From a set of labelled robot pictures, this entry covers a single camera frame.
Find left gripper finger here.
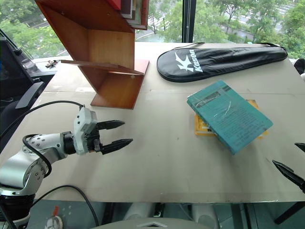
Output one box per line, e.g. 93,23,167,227
100,138,133,156
96,120,126,131

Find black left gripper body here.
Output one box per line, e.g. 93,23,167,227
85,123,104,154

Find teal book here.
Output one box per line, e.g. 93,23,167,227
186,80,274,156

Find brown wooden zigzag bookshelf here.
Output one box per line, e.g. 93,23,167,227
34,0,150,111

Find yellow book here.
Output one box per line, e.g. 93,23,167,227
193,99,269,140

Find pale green book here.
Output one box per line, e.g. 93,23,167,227
127,0,144,26

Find dark brown book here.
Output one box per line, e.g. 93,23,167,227
120,0,133,19

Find red book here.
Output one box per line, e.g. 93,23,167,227
106,0,122,11

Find black table leg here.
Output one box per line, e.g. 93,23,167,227
274,201,305,225

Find white rounded robot leg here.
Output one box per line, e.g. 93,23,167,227
123,202,157,221
190,203,221,229

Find black and white object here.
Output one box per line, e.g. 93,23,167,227
293,57,305,82

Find small bunch of keys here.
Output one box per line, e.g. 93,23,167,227
44,60,60,69

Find grey robot torso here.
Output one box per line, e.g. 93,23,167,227
90,216,221,229

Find round device with red tag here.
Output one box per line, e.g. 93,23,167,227
45,206,64,229

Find black office chair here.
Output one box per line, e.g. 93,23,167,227
0,28,58,153

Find black Kason racket bag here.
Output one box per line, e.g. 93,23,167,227
156,42,288,83

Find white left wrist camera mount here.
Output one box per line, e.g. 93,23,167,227
72,107,99,156

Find black cable under table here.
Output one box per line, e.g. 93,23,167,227
32,185,100,228

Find black window frame post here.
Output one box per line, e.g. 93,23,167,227
182,0,197,44

